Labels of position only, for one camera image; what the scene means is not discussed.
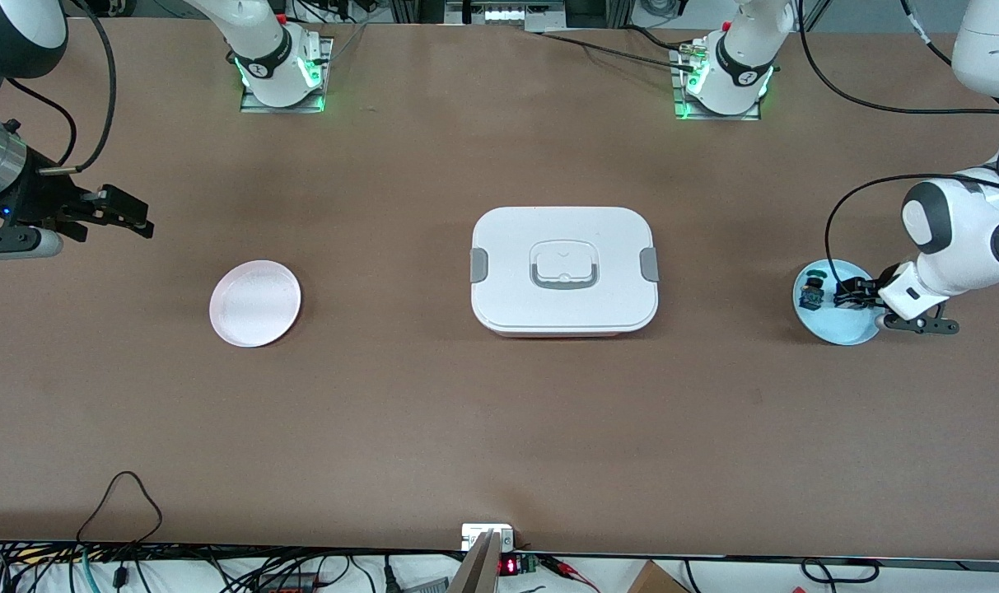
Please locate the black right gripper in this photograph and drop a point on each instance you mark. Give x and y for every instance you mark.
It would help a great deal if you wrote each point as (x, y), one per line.
(39, 200)

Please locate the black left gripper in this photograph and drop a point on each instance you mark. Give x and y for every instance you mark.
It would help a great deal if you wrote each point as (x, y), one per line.
(864, 291)

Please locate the orange push-button switch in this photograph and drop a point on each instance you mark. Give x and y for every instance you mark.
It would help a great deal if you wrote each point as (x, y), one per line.
(853, 300)

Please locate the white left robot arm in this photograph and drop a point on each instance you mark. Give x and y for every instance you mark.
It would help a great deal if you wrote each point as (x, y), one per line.
(960, 272)

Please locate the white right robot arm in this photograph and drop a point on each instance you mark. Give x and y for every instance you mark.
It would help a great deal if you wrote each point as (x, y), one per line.
(268, 49)

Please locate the light blue round plate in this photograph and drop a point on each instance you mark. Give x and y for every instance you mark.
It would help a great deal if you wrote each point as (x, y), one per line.
(845, 329)

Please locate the pink round plate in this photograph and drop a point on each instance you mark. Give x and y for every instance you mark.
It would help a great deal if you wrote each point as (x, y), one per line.
(254, 303)

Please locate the white lidded lunch box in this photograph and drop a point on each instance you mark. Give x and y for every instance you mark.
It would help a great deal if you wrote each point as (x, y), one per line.
(565, 313)

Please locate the brown cardboard box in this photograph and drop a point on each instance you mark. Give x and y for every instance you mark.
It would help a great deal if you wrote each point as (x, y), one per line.
(655, 581)

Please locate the red clip leads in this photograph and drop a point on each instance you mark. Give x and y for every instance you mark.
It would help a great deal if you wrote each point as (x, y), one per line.
(569, 570)

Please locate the red LED display module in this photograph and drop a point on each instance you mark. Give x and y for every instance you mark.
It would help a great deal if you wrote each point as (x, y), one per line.
(509, 566)

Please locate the small white device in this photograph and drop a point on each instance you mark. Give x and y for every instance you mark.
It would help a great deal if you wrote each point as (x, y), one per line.
(476, 534)

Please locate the grey metal bar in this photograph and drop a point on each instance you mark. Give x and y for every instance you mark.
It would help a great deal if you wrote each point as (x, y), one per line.
(476, 572)

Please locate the green push-button switch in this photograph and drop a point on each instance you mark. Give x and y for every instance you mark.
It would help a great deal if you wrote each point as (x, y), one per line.
(813, 292)

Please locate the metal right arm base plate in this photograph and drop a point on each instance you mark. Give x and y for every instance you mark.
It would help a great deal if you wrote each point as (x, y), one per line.
(256, 105)

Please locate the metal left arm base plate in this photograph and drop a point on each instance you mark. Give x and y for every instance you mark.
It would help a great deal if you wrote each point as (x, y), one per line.
(688, 114)

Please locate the aluminium frame with white label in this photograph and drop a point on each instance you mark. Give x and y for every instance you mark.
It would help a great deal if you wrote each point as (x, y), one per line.
(503, 15)

